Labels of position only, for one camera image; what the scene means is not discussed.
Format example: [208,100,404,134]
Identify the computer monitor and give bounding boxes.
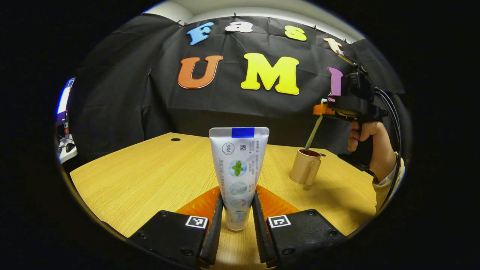
[56,78,75,124]

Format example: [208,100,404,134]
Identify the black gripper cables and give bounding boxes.
[375,88,402,210]

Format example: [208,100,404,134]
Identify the wooden desktop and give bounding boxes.
[70,132,377,270]

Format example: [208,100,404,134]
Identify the black backdrop cloth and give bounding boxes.
[67,13,411,165]

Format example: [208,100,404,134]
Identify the white toothpaste tube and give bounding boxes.
[209,127,270,231]

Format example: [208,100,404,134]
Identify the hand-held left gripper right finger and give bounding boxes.
[252,184,347,267]

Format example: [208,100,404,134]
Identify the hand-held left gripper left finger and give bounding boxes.
[127,186,224,269]

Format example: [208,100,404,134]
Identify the beige cup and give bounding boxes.
[289,149,322,186]

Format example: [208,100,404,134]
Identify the white toothbrush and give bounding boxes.
[304,98,329,151]

